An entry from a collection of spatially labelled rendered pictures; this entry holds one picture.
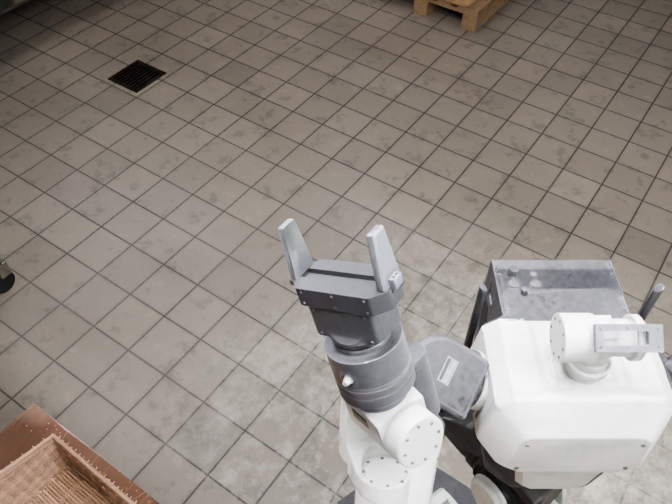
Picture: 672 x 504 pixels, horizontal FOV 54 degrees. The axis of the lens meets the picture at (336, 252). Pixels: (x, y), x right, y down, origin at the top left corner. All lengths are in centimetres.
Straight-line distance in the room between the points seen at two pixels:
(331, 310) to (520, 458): 47
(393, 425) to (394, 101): 315
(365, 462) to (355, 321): 24
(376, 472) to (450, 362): 21
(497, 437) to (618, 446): 17
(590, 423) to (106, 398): 199
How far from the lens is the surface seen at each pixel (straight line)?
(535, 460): 106
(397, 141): 351
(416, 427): 74
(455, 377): 97
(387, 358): 69
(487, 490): 133
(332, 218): 308
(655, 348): 94
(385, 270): 63
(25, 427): 200
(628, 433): 103
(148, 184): 338
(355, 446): 84
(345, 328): 68
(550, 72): 420
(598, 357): 95
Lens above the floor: 221
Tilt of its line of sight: 49 degrees down
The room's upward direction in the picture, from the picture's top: straight up
